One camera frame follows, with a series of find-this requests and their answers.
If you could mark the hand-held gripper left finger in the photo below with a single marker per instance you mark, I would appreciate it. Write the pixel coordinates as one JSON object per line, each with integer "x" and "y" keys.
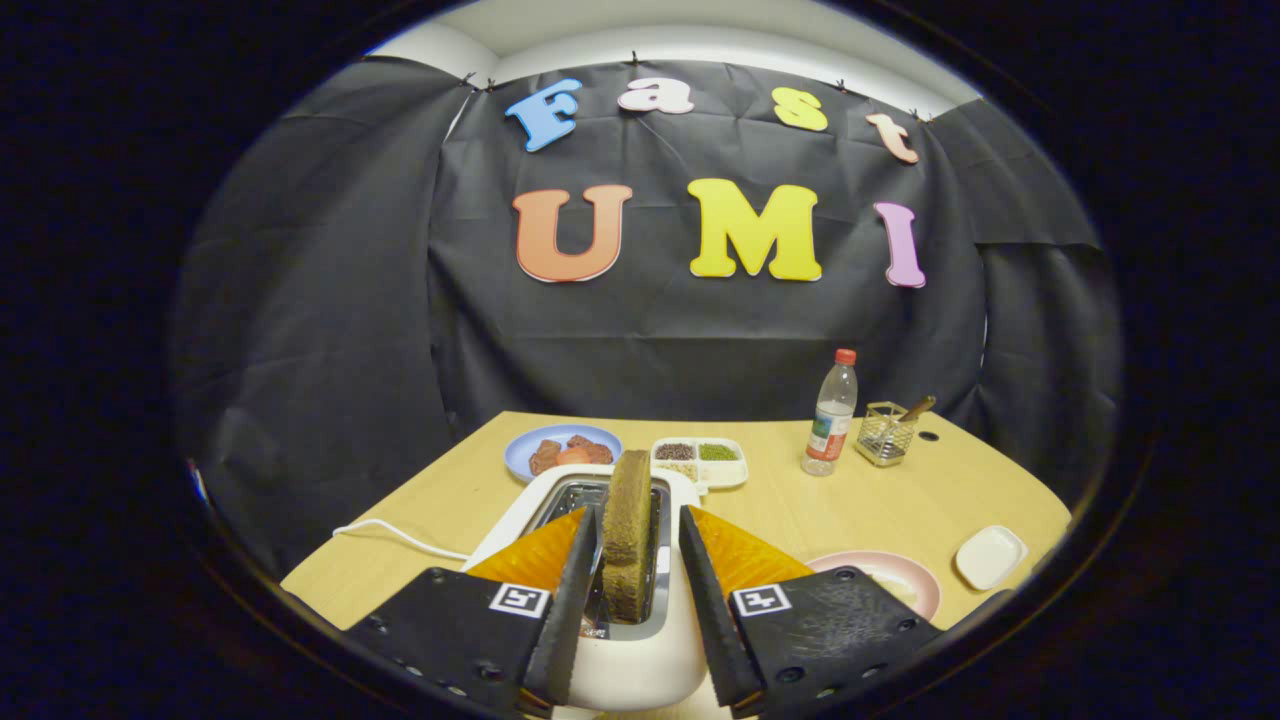
{"x": 570, "y": 620}

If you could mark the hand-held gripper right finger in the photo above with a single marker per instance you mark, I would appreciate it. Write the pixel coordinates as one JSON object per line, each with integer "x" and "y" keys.
{"x": 710, "y": 620}

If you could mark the brown bread slice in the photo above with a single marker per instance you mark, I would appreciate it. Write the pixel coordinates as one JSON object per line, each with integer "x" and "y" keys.
{"x": 626, "y": 530}

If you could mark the white toaster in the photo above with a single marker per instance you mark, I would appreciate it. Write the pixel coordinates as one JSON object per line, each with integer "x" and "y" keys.
{"x": 640, "y": 670}

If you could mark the white divided condiment tray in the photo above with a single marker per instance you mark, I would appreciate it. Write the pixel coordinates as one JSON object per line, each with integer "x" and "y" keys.
{"x": 722, "y": 474}

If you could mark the red meat pieces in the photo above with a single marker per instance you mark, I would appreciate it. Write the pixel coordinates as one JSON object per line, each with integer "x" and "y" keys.
{"x": 570, "y": 455}

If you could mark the pink plate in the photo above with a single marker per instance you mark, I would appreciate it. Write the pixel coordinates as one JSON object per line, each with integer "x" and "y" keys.
{"x": 870, "y": 557}

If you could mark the blue plate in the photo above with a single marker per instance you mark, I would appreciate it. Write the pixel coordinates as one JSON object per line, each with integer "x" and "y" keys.
{"x": 518, "y": 455}

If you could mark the clear red-capped water bottle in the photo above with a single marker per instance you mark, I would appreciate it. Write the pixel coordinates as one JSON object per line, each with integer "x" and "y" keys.
{"x": 830, "y": 420}

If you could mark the black backdrop cloth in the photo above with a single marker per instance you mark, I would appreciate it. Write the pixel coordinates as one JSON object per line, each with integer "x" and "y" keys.
{"x": 700, "y": 340}

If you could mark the white rectangular plate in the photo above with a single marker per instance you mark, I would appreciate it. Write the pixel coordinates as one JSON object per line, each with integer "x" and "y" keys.
{"x": 990, "y": 557}

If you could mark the wooden utensil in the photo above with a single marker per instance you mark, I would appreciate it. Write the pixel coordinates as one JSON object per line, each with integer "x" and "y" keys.
{"x": 920, "y": 407}

